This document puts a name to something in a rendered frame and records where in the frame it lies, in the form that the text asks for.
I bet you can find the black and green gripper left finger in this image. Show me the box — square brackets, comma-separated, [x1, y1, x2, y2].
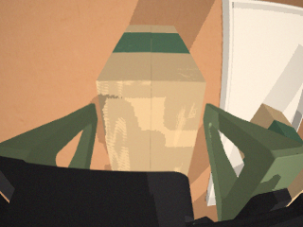
[0, 103, 98, 169]

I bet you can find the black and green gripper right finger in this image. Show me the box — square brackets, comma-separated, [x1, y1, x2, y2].
[203, 103, 303, 221]

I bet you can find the white rectangular tray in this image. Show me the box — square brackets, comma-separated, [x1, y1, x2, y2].
[220, 0, 303, 131]

